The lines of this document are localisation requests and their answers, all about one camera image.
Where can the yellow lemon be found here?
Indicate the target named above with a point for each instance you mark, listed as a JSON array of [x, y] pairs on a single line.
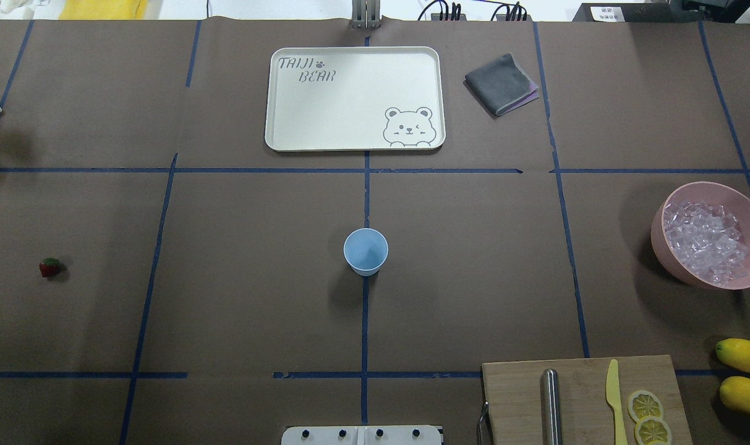
[[734, 392], [734, 352]]

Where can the lemon slice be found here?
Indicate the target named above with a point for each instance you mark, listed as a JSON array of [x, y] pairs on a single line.
[[652, 430], [644, 404]]

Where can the pile of clear ice cubes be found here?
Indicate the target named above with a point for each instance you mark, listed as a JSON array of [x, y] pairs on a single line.
[[707, 239]]

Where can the upper yellow lemon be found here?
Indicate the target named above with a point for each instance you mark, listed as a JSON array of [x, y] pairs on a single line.
[[734, 352]]

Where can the bamboo cutting board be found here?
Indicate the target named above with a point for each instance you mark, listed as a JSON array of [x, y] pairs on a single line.
[[513, 392]]

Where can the white bear serving tray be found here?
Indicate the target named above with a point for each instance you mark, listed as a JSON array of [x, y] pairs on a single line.
[[354, 98]]

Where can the metal knife handle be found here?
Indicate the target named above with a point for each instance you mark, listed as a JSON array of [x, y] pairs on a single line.
[[551, 411]]

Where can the light blue plastic cup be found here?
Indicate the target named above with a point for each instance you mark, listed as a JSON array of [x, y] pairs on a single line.
[[366, 251]]

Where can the lower yellow lemon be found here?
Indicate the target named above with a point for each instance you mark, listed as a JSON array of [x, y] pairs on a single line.
[[734, 392]]

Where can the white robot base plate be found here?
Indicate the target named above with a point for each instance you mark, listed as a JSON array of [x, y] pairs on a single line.
[[363, 434]]

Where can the yellow cloth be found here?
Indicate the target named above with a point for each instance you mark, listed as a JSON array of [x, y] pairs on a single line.
[[104, 10]]

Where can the pink bowl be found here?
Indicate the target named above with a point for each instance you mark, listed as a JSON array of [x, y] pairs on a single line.
[[712, 193]]

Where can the aluminium frame post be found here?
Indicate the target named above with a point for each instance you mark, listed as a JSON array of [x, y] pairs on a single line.
[[366, 14]]

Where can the grey folded cloth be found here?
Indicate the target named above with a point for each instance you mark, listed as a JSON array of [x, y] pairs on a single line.
[[501, 85]]

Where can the black power strip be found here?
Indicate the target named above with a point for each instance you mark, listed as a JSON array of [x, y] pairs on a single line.
[[453, 12]]

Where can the red strawberry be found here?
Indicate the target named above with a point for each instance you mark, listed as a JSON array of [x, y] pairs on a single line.
[[49, 267]]

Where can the yellow plastic knife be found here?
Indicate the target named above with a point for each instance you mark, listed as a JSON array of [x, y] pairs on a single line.
[[613, 397]]

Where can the lemon slice lower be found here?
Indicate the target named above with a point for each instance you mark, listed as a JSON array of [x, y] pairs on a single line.
[[652, 430]]

